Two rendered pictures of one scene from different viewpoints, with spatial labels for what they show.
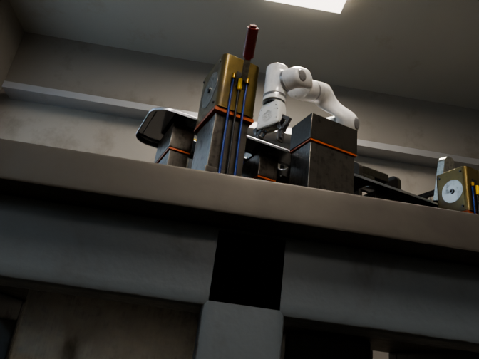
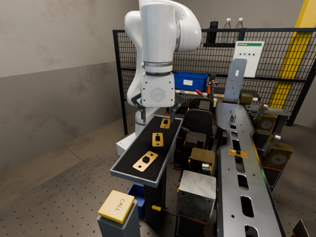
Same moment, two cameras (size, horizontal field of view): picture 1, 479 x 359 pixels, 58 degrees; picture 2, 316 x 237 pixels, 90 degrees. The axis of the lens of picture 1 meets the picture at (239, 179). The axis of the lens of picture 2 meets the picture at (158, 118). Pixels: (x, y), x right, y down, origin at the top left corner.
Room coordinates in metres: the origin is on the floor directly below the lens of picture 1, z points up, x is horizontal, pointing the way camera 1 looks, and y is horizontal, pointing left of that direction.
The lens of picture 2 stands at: (1.01, 0.26, 1.50)
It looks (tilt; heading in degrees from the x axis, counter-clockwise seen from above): 28 degrees down; 312
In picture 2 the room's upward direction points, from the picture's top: straight up
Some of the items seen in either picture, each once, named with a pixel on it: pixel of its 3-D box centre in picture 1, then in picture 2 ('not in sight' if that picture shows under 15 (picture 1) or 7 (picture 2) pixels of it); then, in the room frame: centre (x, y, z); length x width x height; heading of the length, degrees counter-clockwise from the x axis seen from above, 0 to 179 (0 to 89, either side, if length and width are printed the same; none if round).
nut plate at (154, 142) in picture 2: not in sight; (157, 138); (1.32, -0.09, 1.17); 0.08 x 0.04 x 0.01; 133
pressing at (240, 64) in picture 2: not in sight; (234, 80); (1.39, -1.10, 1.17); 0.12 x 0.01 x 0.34; 23
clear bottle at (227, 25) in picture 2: not in sight; (226, 31); (1.64, -1.40, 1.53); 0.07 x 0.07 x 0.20
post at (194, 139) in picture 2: not in sight; (187, 172); (1.27, -0.25, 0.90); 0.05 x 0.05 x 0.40; 23
